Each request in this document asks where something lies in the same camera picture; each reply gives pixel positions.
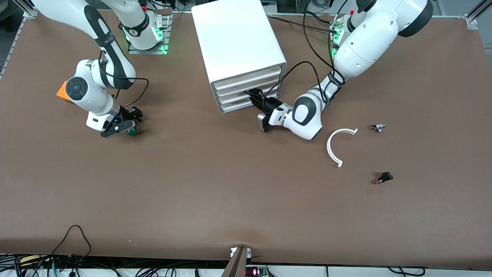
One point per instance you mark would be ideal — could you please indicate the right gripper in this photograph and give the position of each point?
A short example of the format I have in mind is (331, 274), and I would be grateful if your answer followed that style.
(125, 113)

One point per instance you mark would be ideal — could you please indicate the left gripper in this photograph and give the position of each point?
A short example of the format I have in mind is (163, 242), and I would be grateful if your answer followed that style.
(270, 103)

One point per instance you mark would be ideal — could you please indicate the green push button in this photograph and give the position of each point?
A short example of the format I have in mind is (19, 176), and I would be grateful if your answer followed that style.
(133, 132)

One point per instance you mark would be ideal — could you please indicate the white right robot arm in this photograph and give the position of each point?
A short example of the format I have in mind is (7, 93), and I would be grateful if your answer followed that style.
(88, 92)

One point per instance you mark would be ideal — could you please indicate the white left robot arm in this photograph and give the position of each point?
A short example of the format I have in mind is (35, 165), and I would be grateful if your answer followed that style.
(365, 46)

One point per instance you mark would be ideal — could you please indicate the white drawer cabinet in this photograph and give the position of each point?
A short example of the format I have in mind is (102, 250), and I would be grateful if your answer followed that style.
(234, 38)

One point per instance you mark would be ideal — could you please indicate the orange box with black base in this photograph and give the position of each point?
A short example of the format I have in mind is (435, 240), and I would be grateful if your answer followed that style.
(61, 93)

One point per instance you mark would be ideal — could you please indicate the white curved plastic part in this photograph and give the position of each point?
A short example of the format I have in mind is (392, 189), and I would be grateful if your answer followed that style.
(329, 146)

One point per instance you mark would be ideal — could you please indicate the small metal connector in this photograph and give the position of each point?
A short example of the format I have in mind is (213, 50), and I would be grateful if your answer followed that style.
(378, 127)

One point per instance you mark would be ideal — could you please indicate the red LED display device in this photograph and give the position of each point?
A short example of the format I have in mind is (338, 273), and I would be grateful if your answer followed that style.
(255, 272)

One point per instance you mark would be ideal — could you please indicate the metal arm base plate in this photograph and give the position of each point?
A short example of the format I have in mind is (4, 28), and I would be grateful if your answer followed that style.
(148, 51)
(333, 52)

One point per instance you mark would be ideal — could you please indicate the small black red switch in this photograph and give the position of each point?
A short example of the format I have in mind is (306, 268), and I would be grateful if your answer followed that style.
(386, 176)

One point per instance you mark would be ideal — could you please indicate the brown camera mount post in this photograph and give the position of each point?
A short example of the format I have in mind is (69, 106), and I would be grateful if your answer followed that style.
(238, 265)

